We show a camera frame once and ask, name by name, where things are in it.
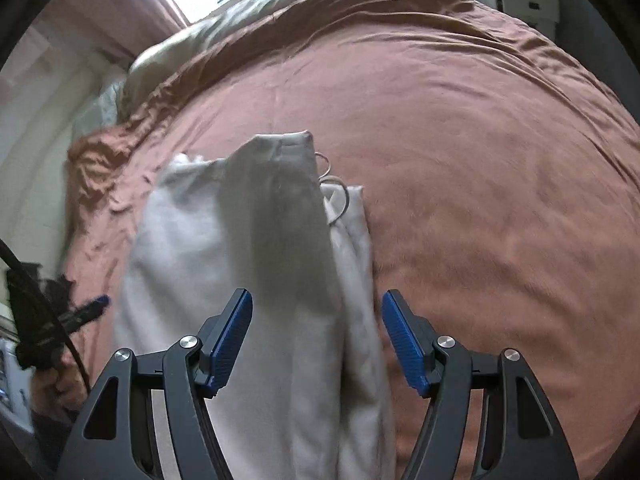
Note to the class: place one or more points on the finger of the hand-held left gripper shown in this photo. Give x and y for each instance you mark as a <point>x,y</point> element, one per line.
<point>92,307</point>

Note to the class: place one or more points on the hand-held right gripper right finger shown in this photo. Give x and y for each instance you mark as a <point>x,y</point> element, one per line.
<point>400,340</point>

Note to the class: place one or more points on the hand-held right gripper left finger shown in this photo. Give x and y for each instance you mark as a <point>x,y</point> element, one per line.
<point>231,340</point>

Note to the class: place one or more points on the beige garment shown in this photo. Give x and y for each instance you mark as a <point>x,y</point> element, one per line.
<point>250,240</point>

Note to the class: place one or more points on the brown bed sheet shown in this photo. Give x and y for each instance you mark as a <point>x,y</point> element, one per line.
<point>475,185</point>

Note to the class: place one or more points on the white pillow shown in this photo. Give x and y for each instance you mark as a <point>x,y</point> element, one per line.
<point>102,110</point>

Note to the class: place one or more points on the brown curtain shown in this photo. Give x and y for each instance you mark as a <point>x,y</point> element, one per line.
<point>115,5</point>

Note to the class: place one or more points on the beige duvet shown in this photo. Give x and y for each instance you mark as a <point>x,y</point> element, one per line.
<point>280,15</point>

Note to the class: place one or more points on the white drawer cabinet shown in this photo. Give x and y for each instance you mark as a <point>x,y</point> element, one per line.
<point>529,7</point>

